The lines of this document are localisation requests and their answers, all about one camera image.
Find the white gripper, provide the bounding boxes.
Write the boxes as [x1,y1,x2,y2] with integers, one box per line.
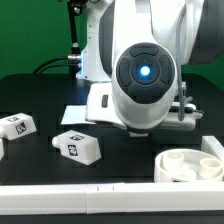
[86,82,202,136]

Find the white marker sheet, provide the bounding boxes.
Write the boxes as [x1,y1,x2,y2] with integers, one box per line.
[61,105,91,125]

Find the black camera pole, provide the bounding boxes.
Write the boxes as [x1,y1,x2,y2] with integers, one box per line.
[66,0,88,79]

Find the white round stool seat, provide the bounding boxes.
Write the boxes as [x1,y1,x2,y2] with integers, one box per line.
[154,149,224,183]

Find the black cables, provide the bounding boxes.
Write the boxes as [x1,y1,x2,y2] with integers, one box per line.
[32,55,82,75]

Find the white front rail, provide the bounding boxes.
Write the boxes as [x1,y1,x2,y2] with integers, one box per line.
[0,182,224,215]

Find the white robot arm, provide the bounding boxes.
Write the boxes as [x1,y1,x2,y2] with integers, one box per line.
[83,0,224,134]

